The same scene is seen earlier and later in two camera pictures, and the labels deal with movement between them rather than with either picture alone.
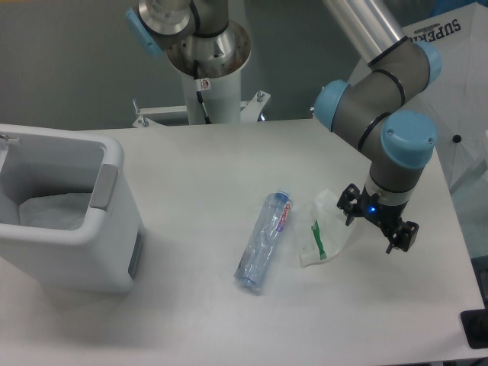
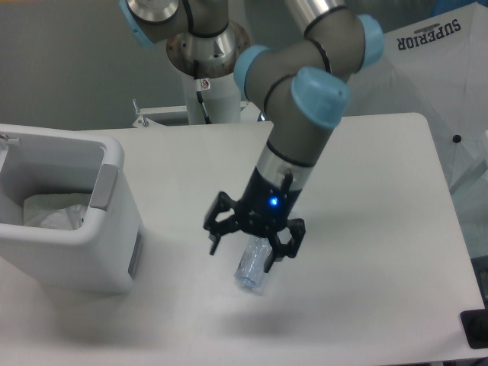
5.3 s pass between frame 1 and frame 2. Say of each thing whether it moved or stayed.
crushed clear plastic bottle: stayed
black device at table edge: stayed
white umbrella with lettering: stayed
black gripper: moved
